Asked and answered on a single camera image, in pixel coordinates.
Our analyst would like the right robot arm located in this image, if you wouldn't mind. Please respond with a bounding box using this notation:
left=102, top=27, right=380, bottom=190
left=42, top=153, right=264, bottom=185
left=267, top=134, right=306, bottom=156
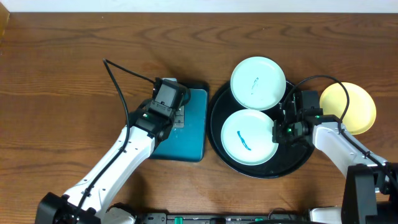
left=272, top=91, right=397, bottom=223

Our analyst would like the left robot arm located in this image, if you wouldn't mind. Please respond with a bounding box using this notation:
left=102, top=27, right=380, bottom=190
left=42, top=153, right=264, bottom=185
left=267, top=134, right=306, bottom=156
left=35, top=99, right=188, bottom=223

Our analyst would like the teal rectangular tray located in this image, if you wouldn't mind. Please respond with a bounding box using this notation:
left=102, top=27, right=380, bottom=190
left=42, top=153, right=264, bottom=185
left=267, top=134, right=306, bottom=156
left=150, top=82, right=209, bottom=162

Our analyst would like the pale green plate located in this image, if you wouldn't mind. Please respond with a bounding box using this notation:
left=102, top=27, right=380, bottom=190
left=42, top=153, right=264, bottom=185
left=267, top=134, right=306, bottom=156
left=221, top=109, right=279, bottom=166
left=230, top=57, right=286, bottom=111

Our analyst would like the pale green plate top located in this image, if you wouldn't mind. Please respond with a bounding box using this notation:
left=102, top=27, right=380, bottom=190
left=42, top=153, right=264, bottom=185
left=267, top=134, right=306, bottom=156
left=230, top=57, right=286, bottom=111

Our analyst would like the yellow plate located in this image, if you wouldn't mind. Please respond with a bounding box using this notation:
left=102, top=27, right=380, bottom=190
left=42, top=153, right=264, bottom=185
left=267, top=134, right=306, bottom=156
left=320, top=82, right=376, bottom=135

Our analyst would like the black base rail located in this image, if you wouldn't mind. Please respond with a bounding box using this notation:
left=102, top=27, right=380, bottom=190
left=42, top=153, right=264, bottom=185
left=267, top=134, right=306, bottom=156
left=105, top=203, right=312, bottom=224

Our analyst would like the black round tray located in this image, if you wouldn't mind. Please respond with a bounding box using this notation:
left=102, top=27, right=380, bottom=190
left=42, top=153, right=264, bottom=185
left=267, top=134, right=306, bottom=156
left=206, top=82, right=314, bottom=179

